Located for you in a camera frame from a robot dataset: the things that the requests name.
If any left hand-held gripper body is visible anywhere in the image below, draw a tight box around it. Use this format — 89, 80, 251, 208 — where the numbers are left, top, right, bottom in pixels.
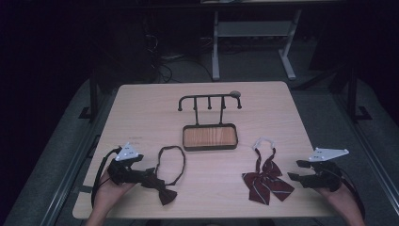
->
107, 141, 149, 186

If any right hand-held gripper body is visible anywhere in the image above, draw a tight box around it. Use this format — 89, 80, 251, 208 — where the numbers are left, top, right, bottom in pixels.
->
308, 147, 350, 193

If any dark bow tie with strap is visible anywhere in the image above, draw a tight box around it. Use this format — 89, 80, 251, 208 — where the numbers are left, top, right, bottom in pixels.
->
140, 145, 186, 207

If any red striped bow tie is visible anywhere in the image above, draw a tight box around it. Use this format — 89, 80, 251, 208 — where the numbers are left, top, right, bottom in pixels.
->
241, 137, 295, 206

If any black rack with wooden tray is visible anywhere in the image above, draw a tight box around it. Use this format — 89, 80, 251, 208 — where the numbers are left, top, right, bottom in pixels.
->
177, 90, 243, 153

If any person's right hand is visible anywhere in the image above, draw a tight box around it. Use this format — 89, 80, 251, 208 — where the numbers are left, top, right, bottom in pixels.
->
314, 183, 359, 218

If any person's left hand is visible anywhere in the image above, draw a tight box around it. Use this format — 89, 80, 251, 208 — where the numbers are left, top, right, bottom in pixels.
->
93, 169, 136, 218

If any black metal stand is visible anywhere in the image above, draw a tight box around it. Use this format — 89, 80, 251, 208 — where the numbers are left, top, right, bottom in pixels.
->
78, 67, 102, 121
344, 64, 374, 122

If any bundle of floor cables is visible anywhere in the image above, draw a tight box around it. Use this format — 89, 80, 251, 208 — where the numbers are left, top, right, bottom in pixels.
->
142, 32, 215, 85

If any white metal desk frame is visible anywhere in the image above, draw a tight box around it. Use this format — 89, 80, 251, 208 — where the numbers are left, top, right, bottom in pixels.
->
211, 8, 303, 81

